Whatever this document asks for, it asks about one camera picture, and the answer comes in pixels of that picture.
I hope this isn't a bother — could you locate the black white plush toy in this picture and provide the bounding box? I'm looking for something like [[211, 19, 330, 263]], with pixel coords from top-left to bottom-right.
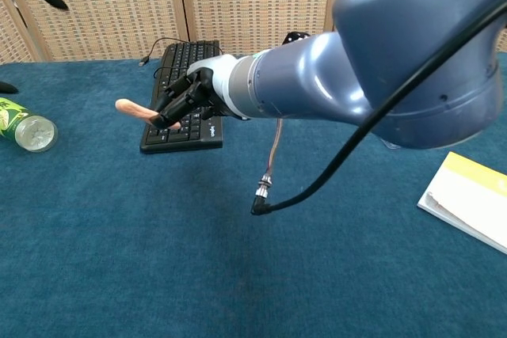
[[281, 31, 312, 45]]

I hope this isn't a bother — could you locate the small orange stick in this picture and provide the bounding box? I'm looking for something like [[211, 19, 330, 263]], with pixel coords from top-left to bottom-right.
[[114, 98, 183, 131]]

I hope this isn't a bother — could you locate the yellow white booklet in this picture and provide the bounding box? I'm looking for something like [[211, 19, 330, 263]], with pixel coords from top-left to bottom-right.
[[417, 151, 507, 255]]

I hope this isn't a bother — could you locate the blue table mat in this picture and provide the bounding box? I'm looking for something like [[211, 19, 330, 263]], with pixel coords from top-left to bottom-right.
[[0, 51, 507, 338]]

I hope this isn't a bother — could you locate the black computer keyboard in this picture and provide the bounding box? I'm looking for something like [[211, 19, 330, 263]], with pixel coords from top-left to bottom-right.
[[139, 40, 224, 155]]

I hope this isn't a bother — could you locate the woven bamboo folding screen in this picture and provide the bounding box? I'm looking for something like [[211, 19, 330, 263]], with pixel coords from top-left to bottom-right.
[[0, 0, 507, 65]]

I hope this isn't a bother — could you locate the green label plastic bottle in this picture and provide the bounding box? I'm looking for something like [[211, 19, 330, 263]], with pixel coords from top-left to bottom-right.
[[0, 97, 59, 154]]

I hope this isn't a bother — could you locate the black keyboard usb cable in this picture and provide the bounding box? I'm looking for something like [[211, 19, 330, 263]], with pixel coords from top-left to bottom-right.
[[138, 37, 189, 78]]

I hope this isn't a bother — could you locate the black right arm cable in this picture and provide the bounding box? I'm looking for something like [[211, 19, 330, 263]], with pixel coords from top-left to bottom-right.
[[250, 4, 507, 217]]

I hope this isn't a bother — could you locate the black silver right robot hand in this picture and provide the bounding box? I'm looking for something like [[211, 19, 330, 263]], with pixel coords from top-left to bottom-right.
[[152, 55, 244, 130]]

